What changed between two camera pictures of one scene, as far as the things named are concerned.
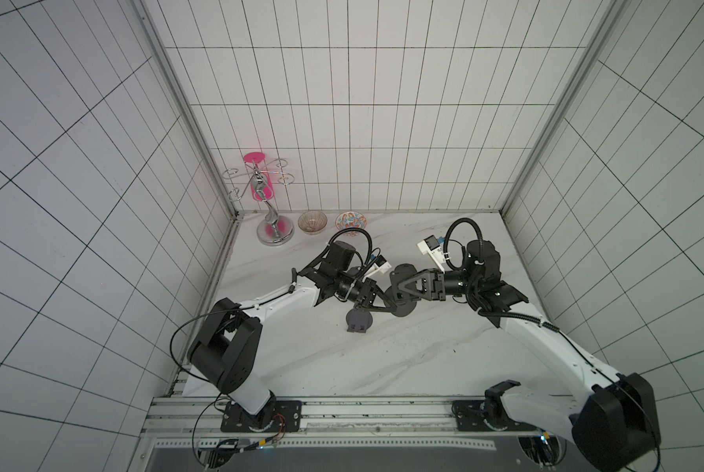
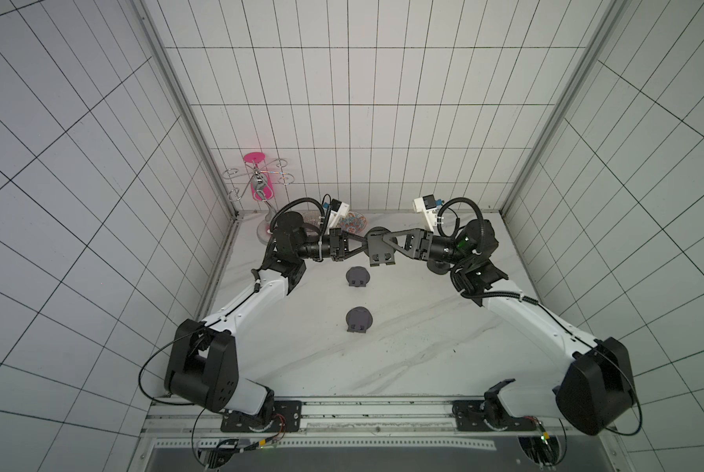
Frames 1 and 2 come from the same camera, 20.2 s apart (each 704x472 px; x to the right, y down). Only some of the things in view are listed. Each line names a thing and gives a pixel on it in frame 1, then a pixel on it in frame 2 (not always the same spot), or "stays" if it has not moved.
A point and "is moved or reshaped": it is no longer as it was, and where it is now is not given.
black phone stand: [405, 302] is moved or reshaped
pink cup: [262, 186] stays
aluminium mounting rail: [361, 425] stays
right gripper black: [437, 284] to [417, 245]
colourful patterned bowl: [351, 219] stays
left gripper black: [368, 302] to [336, 234]
